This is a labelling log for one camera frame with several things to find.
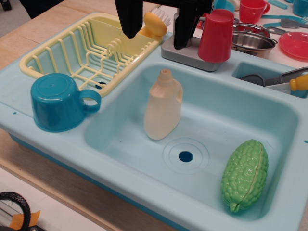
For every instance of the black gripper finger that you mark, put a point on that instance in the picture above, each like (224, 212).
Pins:
(185, 22)
(130, 13)

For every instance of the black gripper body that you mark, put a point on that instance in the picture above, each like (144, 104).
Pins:
(183, 4)

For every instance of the cream detergent bottle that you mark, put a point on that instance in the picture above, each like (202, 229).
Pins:
(163, 111)

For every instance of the yellow plastic drying rack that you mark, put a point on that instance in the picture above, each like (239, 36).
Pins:
(94, 52)

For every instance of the light blue toy sink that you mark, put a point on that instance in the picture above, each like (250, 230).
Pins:
(179, 176)

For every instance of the teal plastic plate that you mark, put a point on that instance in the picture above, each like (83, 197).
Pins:
(224, 4)

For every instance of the yellow dish brush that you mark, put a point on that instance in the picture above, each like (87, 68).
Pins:
(155, 23)

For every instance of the red plastic tumbler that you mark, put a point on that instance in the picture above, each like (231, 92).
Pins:
(216, 40)

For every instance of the grey toy faucet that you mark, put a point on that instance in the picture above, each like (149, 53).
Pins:
(188, 56)

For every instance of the red plastic mug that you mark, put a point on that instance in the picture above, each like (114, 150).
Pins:
(250, 11)

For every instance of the stainless steel pot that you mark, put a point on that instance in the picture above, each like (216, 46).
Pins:
(252, 39)

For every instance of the teal toy utensil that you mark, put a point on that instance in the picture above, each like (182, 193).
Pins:
(266, 16)

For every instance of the grey toy spatula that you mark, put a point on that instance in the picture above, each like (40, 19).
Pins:
(285, 23)

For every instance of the grey toy pan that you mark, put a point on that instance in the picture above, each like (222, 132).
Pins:
(270, 81)

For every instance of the blue plastic cup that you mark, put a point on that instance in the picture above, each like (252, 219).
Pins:
(300, 7)

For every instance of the red plastic plate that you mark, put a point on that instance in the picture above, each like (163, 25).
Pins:
(295, 44)

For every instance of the blue plastic mug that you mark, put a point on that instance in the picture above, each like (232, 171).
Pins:
(58, 104)

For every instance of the green bitter melon toy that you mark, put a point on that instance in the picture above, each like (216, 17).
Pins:
(244, 176)

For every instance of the orange tape piece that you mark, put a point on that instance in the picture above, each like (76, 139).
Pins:
(18, 220)

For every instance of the yellow handled toy knife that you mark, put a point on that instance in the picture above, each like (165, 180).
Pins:
(296, 84)

